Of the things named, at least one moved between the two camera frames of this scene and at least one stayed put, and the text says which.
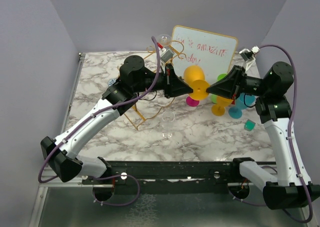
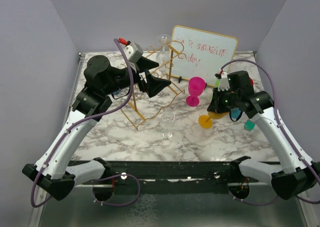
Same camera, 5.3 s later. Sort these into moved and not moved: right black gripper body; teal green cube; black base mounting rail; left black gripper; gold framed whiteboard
Moved: left black gripper; right black gripper body
Not moved: black base mounting rail; gold framed whiteboard; teal green cube
